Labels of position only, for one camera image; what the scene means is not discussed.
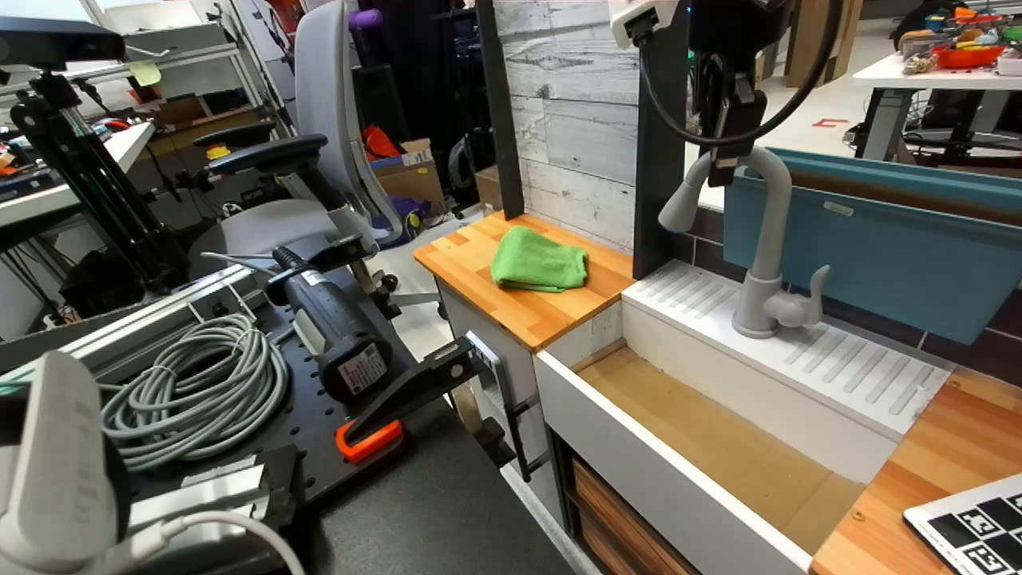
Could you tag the green cloth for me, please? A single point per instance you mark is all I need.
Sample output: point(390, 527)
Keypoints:
point(536, 264)

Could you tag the black camera tripod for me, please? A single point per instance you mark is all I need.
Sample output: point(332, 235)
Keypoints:
point(46, 114)

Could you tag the teal panel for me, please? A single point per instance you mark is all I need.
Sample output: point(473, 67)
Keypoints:
point(926, 246)

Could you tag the grey sink faucet spout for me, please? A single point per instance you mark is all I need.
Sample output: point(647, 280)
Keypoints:
point(762, 300)

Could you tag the grey office chair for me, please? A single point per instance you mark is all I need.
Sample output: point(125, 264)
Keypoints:
point(327, 155)

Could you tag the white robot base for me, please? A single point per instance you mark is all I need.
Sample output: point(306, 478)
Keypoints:
point(56, 498)

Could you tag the black orange bar clamp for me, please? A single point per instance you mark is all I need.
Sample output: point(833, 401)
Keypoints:
point(357, 350)

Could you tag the white toy sink basin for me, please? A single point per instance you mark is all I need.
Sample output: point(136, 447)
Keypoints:
point(739, 451)

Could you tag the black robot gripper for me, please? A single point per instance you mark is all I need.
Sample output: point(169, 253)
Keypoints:
point(727, 39)

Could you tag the white marker board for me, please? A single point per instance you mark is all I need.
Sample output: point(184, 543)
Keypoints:
point(975, 530)

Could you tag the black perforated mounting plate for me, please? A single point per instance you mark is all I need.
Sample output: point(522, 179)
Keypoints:
point(192, 387)

